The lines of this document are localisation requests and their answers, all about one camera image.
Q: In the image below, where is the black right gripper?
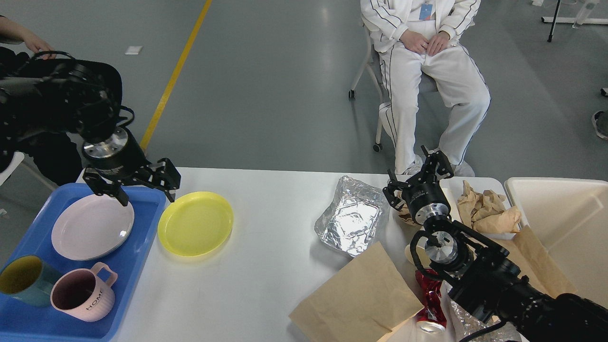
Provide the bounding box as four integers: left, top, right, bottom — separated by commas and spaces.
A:
383, 145, 455, 225

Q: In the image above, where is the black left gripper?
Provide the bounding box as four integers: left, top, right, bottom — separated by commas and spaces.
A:
82, 126, 181, 207

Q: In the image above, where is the yellow plate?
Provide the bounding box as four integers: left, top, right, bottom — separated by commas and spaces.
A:
158, 192, 234, 257

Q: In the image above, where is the pink ribbed mug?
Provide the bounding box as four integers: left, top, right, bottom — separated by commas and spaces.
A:
50, 262, 119, 322

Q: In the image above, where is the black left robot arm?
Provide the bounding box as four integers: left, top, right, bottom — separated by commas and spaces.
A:
1, 51, 181, 206

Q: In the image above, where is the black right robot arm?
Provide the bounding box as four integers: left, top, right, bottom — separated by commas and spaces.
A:
383, 150, 608, 342

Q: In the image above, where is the pink plate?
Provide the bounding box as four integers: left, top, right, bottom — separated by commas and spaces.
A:
51, 195, 135, 261

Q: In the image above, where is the white office chair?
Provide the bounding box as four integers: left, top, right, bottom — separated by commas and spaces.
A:
348, 24, 437, 152

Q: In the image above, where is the crumpled brown paper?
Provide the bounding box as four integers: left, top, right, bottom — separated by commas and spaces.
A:
456, 181, 522, 235

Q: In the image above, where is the person in black trousers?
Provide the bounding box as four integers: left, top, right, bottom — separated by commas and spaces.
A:
0, 16, 84, 187

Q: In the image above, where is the aluminium foil tray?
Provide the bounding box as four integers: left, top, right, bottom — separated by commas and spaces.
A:
313, 175, 389, 257

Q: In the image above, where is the crushed red soda can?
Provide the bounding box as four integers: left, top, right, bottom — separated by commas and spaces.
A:
415, 270, 447, 335

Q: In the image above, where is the white side table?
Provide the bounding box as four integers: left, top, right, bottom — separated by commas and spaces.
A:
0, 152, 25, 186

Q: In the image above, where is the flat brown paper bag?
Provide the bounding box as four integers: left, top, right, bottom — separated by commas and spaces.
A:
289, 242, 423, 342

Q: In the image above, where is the person in white tracksuit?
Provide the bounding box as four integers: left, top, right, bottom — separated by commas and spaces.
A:
359, 0, 491, 177

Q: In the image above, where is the teal mug yellow inside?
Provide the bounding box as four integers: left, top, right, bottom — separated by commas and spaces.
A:
0, 255, 63, 307

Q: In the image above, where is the brown paper sheet right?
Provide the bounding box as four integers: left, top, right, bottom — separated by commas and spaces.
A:
493, 225, 578, 298

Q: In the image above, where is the cream plastic bin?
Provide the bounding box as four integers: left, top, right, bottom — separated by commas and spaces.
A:
504, 177, 608, 306

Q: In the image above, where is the blue plastic tray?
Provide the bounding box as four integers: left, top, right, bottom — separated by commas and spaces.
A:
0, 183, 167, 342

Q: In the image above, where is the white stand base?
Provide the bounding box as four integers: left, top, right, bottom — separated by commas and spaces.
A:
541, 0, 608, 43

